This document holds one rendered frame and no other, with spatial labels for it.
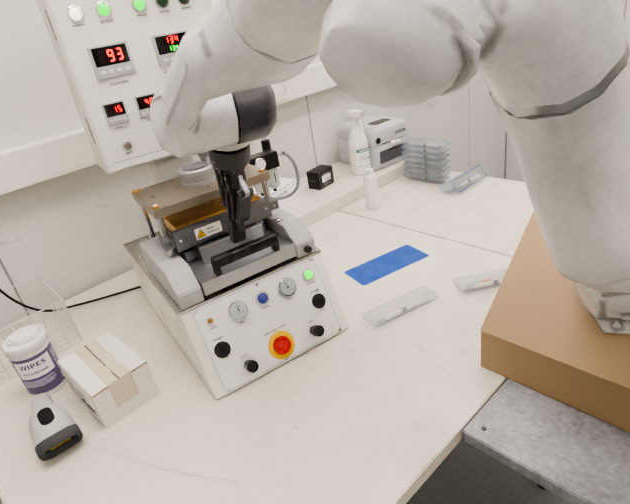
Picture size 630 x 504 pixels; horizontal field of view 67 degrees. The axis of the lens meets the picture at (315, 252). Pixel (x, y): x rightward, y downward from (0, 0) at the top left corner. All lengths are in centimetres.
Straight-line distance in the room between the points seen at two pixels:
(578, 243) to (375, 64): 30
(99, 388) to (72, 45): 70
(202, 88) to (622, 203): 45
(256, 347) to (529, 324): 53
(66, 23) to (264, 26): 75
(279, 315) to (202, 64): 63
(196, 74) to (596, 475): 78
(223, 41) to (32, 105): 106
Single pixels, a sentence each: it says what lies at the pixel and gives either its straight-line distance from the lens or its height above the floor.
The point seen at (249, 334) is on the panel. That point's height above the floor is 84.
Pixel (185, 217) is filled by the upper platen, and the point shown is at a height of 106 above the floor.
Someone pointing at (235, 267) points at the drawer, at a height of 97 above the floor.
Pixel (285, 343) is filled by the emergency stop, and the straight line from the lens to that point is 105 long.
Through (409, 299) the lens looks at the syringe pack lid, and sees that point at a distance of 117.
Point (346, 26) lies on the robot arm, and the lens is 37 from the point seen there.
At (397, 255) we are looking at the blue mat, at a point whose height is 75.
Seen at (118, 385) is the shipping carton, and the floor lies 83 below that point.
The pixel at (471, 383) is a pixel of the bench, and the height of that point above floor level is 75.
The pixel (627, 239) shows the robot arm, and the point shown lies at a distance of 56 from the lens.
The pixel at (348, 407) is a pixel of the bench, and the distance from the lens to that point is 95.
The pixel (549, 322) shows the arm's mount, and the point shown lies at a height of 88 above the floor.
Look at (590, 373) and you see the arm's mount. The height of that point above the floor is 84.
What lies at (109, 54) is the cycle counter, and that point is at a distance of 119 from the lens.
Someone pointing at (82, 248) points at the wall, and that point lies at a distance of 163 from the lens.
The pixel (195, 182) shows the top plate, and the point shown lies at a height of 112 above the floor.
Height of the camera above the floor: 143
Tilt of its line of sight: 28 degrees down
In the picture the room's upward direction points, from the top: 10 degrees counter-clockwise
